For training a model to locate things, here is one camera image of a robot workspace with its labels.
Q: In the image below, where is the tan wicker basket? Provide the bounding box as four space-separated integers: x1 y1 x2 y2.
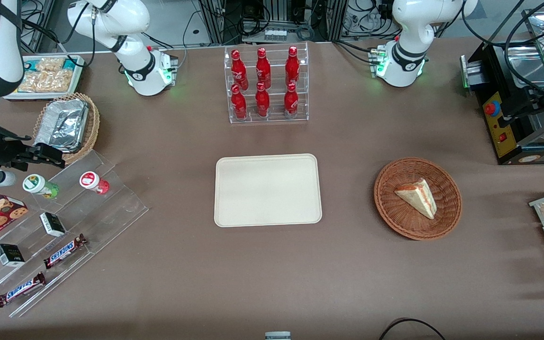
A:
33 92 101 166

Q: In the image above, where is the clear bag of crackers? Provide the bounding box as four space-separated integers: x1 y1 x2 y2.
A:
17 57 76 93

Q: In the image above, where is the clear acrylic stepped display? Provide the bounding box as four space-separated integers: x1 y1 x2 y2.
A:
0 150 149 318

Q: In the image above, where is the red gum bottle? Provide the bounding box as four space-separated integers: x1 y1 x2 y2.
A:
79 171 111 196

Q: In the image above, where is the beige rectangular tray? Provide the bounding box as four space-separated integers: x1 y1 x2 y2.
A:
213 153 323 228

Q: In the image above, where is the green gum bottle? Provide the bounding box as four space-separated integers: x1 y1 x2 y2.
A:
22 173 60 199

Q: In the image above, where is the small black box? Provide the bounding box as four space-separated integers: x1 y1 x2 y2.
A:
39 212 67 238
0 243 26 268

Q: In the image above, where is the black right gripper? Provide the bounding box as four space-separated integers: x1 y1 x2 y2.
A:
0 127 65 172

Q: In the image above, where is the Snickers chocolate bar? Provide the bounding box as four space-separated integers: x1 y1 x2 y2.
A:
42 233 88 270
0 272 47 308

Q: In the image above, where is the clear acrylic bottle rack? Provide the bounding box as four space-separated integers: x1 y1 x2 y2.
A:
224 42 310 124

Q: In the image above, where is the black sealing machine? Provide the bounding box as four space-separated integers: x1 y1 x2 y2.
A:
459 40 544 166

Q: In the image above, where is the red cola bottle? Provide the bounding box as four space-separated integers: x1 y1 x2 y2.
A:
230 84 248 120
255 83 271 118
285 46 300 86
284 82 299 119
230 49 249 90
255 47 272 88

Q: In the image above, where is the brown round wicker basket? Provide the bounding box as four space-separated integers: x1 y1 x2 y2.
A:
374 157 463 241

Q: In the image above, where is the aluminium foil tray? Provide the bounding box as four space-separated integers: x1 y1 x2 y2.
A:
34 98 90 154

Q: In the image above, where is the black looped cable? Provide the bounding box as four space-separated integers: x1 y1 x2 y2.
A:
378 317 448 340

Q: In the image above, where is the wrapped triangle sandwich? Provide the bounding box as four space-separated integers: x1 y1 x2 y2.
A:
394 178 438 220

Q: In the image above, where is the white snack bin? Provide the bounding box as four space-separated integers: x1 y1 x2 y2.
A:
3 54 86 102

